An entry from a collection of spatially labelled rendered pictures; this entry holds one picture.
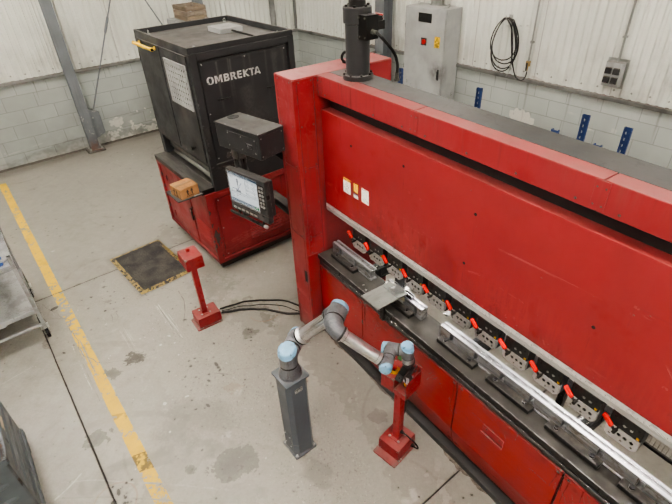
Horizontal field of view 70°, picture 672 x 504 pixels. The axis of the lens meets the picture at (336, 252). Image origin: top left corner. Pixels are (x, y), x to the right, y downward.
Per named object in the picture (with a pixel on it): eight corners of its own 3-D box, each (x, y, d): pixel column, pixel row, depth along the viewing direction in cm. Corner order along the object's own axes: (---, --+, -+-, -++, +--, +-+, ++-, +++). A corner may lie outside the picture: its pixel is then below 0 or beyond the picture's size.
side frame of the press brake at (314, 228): (300, 320, 461) (272, 72, 329) (369, 285, 499) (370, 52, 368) (314, 335, 444) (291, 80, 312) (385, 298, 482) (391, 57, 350)
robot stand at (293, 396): (296, 460, 342) (286, 389, 298) (282, 442, 354) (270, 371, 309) (317, 445, 351) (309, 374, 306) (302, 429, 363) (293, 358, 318)
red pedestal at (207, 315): (190, 320, 467) (170, 250, 419) (214, 309, 478) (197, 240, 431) (198, 331, 453) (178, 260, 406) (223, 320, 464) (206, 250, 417)
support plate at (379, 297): (361, 296, 334) (361, 295, 333) (390, 282, 346) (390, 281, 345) (377, 310, 321) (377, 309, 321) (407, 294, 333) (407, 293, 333)
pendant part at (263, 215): (232, 207, 393) (224, 167, 373) (243, 201, 400) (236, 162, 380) (269, 225, 368) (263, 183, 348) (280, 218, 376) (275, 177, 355)
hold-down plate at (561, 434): (543, 427, 257) (544, 424, 256) (549, 422, 260) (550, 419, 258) (596, 470, 237) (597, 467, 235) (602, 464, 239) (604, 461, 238)
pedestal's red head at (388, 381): (380, 384, 312) (380, 365, 302) (395, 370, 321) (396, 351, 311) (405, 401, 300) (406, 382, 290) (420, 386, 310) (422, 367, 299)
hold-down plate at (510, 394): (484, 380, 285) (485, 377, 283) (490, 376, 287) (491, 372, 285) (527, 415, 264) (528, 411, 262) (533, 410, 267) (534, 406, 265)
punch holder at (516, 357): (501, 355, 271) (506, 334, 261) (511, 349, 274) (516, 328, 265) (523, 372, 260) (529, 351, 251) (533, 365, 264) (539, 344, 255)
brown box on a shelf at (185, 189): (166, 192, 476) (163, 181, 469) (190, 184, 489) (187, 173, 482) (178, 203, 457) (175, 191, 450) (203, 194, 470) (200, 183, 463)
